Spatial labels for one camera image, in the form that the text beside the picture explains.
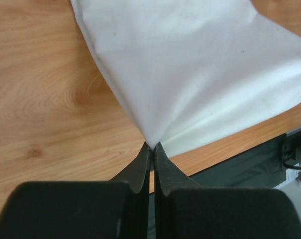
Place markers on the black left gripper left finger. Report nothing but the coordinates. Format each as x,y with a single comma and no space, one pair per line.
113,209

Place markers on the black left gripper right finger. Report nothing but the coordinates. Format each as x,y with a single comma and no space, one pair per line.
187,210

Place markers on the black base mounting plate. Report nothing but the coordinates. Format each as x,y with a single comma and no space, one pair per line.
258,167

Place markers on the white t shirt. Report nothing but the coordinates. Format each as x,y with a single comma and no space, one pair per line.
191,72

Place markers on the aluminium front frame rail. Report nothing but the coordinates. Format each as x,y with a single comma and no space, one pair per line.
292,188

